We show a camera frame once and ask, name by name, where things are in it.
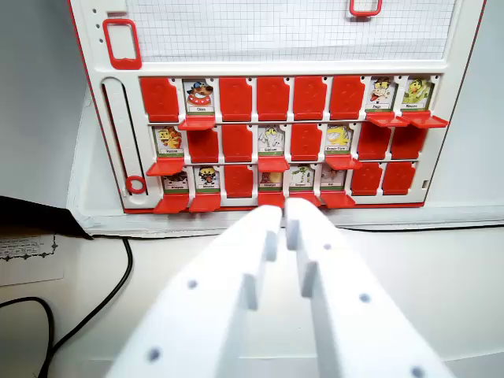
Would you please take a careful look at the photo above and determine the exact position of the white printed paper label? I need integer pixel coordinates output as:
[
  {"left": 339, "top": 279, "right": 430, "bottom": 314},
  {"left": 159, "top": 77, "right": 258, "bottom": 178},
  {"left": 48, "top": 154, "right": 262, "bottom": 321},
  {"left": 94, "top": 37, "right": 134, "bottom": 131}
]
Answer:
[{"left": 0, "top": 232, "right": 66, "bottom": 287}]

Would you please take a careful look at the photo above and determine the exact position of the thick black cable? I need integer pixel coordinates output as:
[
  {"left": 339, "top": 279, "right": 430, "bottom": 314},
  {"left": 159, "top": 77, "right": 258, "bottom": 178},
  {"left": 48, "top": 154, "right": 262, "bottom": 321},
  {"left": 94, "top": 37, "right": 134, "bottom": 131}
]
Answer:
[
  {"left": 0, "top": 296, "right": 55, "bottom": 378},
  {"left": 38, "top": 234, "right": 134, "bottom": 378}
]

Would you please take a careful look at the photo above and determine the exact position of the red and white game board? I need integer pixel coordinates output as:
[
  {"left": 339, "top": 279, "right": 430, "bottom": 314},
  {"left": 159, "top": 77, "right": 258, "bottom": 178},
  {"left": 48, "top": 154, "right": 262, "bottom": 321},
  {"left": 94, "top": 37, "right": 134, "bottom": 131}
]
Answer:
[{"left": 66, "top": 0, "right": 487, "bottom": 216}]

